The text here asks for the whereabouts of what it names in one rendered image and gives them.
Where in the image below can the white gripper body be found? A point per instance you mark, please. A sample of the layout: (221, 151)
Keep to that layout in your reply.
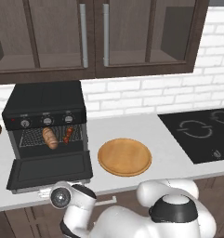
(45, 192)

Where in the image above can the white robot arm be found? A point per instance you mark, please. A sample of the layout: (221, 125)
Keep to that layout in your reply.
(122, 223)

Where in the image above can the black toaster oven door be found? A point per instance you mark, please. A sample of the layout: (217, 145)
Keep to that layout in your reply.
(50, 169)

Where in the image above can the brown baguette bread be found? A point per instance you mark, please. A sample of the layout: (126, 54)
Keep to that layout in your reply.
(50, 138)

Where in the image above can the metal toaster oven rack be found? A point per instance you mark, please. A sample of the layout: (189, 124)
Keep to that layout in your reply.
(31, 138)

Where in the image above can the red kebab skewer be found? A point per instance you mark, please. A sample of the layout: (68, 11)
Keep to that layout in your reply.
(68, 134)

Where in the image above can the grey toaster oven knob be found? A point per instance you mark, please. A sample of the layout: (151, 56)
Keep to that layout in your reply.
(68, 118)
(47, 121)
(25, 123)

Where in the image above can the black toaster oven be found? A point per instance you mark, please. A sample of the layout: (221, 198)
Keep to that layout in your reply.
(45, 99)

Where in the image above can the dark brown glass cupboard door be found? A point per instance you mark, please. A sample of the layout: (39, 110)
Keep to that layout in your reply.
(54, 34)
(147, 34)

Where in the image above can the dark brown lower cupboard front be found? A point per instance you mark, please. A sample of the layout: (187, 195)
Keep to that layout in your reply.
(26, 224)
(220, 198)

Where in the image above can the round wooden board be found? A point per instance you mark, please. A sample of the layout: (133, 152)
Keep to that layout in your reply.
(125, 157)

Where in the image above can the black hob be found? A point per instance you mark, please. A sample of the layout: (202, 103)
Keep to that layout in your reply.
(197, 133)

